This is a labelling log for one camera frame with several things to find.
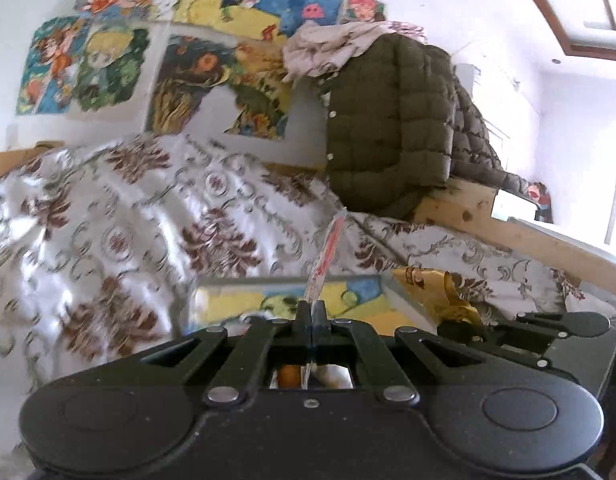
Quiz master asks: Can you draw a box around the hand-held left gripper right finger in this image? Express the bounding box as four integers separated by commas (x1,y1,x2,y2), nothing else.
313,301,484,406

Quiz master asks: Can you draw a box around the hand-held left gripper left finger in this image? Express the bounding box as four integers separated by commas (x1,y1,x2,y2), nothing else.
138,301,314,406

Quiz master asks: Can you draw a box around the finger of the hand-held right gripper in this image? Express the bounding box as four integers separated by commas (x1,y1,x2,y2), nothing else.
436,320,556,368
490,311,612,341

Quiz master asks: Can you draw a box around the grey tray with cartoon drawing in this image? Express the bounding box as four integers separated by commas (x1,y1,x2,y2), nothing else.
188,272,439,342

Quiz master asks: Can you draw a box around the red and white snack packet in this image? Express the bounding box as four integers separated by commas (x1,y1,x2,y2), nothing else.
303,209,350,311

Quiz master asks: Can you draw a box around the golden yellow snack packet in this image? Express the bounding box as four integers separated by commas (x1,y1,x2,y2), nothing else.
392,267,484,329

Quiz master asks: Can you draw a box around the olive diamond quilted jacket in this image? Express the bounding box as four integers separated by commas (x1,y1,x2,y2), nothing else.
449,85,532,197

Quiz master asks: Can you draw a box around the printed floral blanket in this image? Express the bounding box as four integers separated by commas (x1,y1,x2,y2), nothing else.
0,132,616,411

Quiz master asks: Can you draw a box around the olive puffer jacket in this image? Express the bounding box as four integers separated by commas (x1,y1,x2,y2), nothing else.
324,32,460,219

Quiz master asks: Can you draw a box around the beige patterned cloth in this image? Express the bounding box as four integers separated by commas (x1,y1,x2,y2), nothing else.
282,20,430,84

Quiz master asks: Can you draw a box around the small red-haired figure poster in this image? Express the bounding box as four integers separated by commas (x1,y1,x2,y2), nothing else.
340,0,390,26

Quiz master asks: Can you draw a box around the wooden bed frame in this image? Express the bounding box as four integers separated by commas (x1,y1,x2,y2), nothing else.
0,141,616,303

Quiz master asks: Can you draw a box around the blue and yellow wall poster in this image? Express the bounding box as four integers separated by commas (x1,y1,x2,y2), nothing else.
155,0,345,42

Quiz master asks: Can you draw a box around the wall poster with two figures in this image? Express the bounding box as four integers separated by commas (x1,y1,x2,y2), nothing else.
17,15,155,122

